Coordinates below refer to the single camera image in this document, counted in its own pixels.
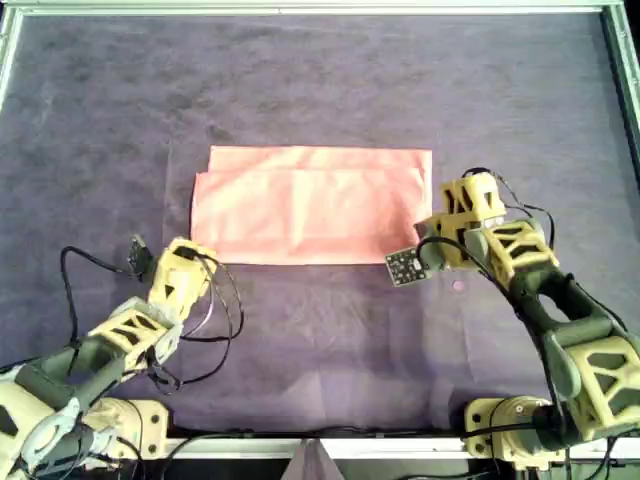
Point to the beige and grey left arm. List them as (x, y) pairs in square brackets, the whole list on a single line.
[(55, 385)]

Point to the black left wrist camera module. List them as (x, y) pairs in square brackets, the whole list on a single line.
[(137, 255)]

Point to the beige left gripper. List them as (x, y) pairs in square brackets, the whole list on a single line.
[(182, 280)]

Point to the purplish triangular stand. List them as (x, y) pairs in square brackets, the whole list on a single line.
[(312, 465)]

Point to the beige left arm base mount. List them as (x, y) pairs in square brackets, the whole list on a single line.
[(152, 420)]

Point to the purple mesh table cover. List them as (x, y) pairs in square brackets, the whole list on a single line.
[(320, 90)]

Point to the right wrist camera circuit board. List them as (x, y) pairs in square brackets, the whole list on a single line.
[(402, 267)]

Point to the beige right arm base mount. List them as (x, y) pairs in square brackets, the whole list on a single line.
[(480, 415)]

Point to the small pink round sticker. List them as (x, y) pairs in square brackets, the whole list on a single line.
[(457, 286)]

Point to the pink cloth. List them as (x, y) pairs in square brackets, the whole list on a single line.
[(300, 220)]

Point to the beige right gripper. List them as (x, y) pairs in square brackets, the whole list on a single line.
[(475, 200)]

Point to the beige and grey right arm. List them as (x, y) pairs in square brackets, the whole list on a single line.
[(580, 340)]

